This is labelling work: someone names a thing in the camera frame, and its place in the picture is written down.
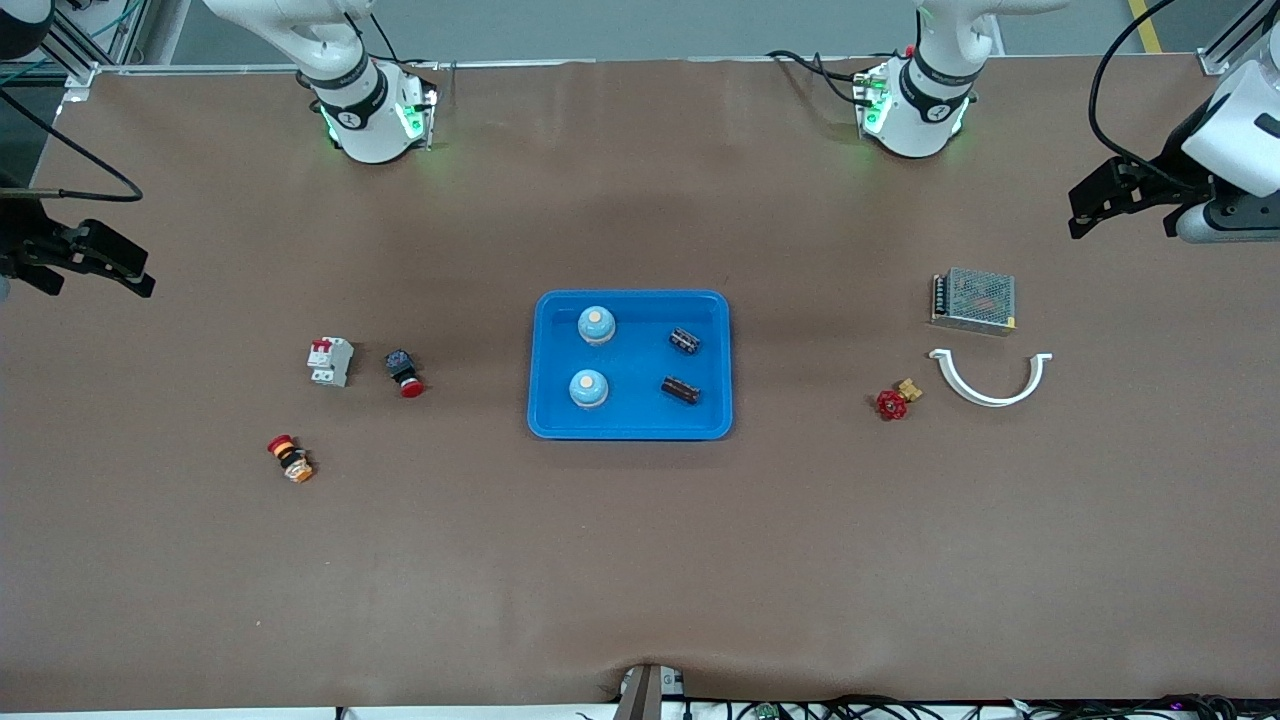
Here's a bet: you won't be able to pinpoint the aluminium frame profile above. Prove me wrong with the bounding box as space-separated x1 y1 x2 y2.
0 0 151 91
1198 0 1280 77

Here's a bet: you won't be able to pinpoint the black cable bundle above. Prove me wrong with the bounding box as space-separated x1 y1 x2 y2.
685 693 1241 720

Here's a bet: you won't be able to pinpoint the blue plastic tray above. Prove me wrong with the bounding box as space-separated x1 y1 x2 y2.
527 289 734 441

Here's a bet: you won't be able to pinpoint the black right base cable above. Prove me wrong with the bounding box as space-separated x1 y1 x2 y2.
345 0 441 73

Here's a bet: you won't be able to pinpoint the brown table mat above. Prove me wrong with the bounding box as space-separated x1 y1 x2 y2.
0 57 1280 713

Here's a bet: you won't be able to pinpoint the white curved plastic bracket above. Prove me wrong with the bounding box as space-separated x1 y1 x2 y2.
928 348 1054 408

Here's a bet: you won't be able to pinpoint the metal mesh power supply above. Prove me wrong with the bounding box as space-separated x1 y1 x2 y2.
930 266 1018 337

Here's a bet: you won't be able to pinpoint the metal camera mount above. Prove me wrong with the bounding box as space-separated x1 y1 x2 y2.
612 663 688 720

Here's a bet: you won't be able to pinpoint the green cable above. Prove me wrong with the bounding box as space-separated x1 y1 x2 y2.
0 0 143 86

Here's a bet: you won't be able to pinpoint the red yellow push button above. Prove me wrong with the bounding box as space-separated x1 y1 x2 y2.
266 434 315 485

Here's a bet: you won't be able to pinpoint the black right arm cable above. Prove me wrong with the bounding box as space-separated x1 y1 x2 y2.
0 88 144 202

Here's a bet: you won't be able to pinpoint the black left base cables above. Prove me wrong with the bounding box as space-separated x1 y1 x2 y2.
768 48 881 109

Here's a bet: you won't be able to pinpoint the red handle brass valve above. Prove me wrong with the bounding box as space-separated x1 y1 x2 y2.
876 377 924 422

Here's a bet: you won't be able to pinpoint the red black emergency stop button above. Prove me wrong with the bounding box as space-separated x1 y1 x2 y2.
385 348 426 399

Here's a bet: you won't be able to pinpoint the white circuit breaker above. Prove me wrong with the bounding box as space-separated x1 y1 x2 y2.
306 336 355 388

